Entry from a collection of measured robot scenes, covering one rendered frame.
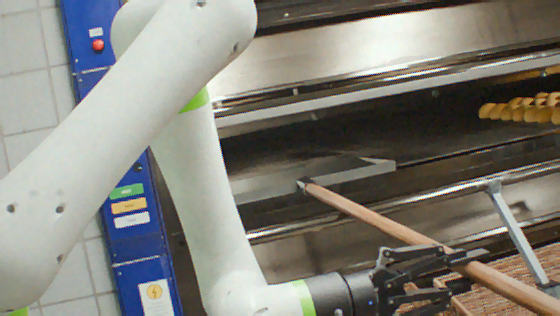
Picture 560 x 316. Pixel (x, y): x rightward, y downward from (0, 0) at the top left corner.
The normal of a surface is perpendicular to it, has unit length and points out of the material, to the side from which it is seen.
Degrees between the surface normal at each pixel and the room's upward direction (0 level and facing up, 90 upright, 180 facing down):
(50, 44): 90
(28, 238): 79
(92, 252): 90
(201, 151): 96
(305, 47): 70
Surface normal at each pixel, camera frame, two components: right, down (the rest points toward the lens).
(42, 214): 0.53, -0.24
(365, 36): 0.15, -0.26
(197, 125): 0.58, 0.14
